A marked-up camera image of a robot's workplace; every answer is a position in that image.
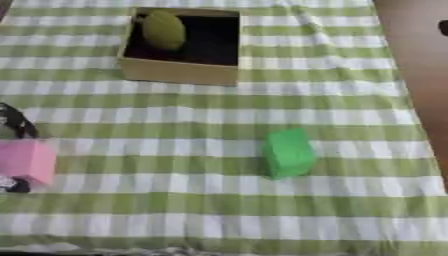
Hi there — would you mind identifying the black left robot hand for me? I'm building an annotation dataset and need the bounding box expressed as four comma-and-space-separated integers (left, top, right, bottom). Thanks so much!
0, 102, 42, 194

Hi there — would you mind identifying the pink block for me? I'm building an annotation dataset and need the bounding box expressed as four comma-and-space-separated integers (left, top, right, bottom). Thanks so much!
0, 139, 60, 186

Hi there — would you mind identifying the tan cardboard box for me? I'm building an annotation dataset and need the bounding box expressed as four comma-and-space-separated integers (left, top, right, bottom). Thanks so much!
115, 6, 244, 87

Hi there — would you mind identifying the yellow-green oval toy fruit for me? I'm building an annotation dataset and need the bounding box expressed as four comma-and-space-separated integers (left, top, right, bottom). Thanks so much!
141, 9, 188, 51

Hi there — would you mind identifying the green block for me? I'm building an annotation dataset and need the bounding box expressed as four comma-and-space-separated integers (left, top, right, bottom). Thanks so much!
260, 127, 319, 181

